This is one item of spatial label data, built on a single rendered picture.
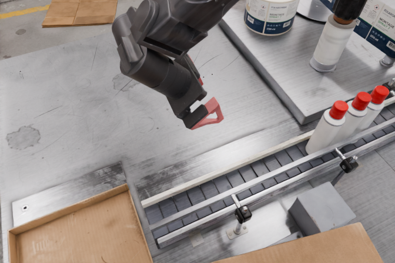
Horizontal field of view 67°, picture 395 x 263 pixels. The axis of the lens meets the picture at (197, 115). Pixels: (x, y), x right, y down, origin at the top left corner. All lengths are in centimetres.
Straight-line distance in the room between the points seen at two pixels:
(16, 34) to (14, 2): 53
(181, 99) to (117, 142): 50
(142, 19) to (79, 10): 276
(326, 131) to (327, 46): 36
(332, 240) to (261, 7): 86
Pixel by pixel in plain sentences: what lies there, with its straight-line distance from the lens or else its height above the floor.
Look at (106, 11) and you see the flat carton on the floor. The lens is 306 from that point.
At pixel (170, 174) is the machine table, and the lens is 88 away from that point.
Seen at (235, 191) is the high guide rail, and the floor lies 96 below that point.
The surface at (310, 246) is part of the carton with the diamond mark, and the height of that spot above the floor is 112.
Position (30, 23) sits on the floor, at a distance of 318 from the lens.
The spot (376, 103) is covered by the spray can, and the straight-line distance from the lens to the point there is 85.
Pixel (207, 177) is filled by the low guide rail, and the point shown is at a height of 91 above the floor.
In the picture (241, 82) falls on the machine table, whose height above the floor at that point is 83.
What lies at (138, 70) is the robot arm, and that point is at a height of 132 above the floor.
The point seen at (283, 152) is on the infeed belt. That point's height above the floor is 88.
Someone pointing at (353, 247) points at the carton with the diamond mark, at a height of 112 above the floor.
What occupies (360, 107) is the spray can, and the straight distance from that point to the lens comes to 81.
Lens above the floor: 162
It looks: 52 degrees down
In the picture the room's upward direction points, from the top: straight up
